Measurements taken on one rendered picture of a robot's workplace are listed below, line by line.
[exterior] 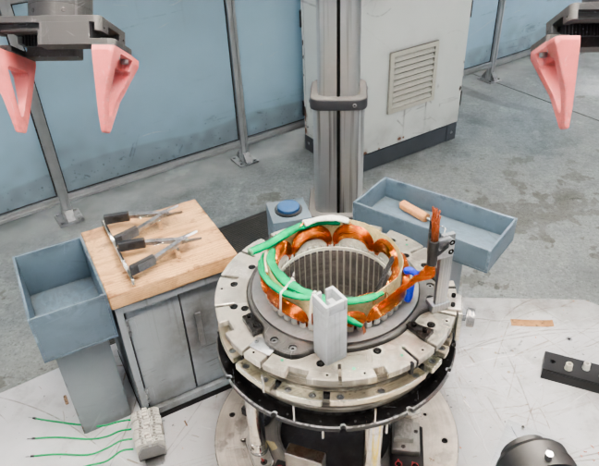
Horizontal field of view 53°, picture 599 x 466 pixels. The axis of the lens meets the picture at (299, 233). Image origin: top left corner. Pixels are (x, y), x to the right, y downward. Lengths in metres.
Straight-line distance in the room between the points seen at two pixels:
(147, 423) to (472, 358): 0.59
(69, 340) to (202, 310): 0.20
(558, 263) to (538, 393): 1.68
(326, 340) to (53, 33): 0.41
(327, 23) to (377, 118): 2.11
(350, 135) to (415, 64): 2.09
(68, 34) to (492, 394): 0.87
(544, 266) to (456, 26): 1.37
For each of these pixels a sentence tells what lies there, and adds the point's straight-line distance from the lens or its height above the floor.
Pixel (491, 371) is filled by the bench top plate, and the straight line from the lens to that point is 1.16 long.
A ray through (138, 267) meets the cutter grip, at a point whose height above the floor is 1.09.
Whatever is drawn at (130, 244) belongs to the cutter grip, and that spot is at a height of 1.09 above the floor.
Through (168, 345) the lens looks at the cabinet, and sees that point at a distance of 1.00.
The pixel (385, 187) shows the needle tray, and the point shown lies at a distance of 1.12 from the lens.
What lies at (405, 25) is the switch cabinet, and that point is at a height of 0.75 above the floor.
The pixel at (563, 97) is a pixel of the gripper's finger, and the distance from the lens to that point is 0.58.
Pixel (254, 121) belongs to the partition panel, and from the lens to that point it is 3.40.
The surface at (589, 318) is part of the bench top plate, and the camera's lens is 1.32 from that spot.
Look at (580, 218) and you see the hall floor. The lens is 3.13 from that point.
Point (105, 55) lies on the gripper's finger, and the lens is 0.58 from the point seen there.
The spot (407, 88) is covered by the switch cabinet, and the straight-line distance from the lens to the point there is 3.27.
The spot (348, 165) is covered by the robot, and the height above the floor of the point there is 1.03.
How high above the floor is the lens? 1.62
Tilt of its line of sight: 35 degrees down
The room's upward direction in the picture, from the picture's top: 3 degrees counter-clockwise
